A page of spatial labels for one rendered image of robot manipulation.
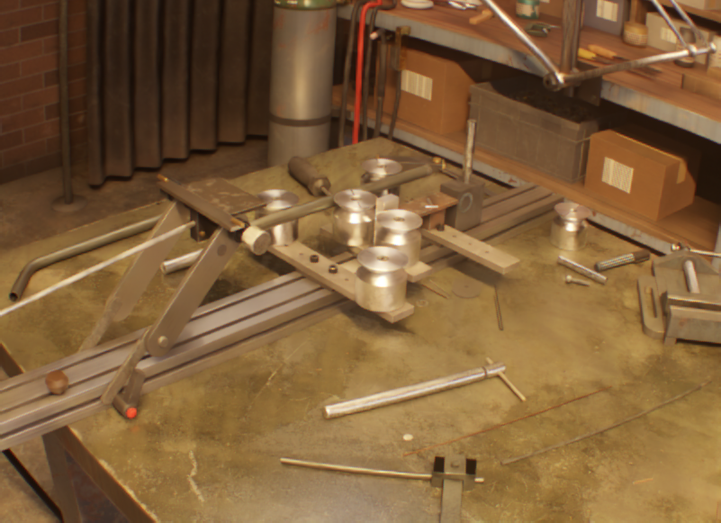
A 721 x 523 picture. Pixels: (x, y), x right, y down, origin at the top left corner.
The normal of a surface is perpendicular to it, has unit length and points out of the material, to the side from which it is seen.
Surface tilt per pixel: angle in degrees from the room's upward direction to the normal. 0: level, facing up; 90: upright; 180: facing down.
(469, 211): 90
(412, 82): 90
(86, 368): 0
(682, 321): 90
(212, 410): 0
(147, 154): 90
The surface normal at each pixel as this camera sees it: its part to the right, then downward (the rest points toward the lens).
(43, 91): 0.69, 0.36
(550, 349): 0.06, -0.90
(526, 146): -0.72, 0.27
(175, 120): -0.14, 0.42
